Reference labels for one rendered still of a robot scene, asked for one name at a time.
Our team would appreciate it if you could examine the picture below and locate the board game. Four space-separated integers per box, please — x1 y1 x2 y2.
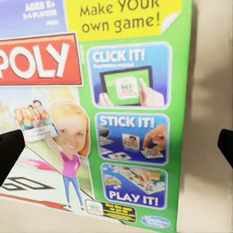
0 0 193 233

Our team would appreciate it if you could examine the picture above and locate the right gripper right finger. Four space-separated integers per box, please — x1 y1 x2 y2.
217 129 233 168

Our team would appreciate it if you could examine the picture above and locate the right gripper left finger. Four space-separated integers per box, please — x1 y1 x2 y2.
0 129 25 187

